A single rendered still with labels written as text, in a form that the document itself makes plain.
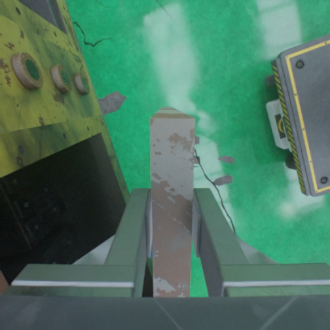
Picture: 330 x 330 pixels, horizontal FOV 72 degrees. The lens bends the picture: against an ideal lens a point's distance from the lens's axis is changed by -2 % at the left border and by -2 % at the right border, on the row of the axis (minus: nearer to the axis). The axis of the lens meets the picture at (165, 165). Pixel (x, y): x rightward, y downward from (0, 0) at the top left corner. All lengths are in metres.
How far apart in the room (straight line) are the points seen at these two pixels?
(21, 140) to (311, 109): 1.11
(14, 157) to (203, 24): 1.25
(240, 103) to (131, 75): 0.63
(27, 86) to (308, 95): 1.07
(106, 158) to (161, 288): 0.52
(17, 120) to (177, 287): 0.28
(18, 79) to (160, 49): 1.06
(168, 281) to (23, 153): 0.24
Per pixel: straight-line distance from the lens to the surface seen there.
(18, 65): 0.39
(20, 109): 0.37
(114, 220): 0.80
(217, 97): 1.38
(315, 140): 1.25
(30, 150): 0.35
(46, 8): 0.69
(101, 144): 0.66
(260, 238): 1.73
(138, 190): 0.15
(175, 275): 0.17
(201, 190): 0.15
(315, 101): 1.22
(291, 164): 1.45
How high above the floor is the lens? 1.35
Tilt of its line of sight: 75 degrees down
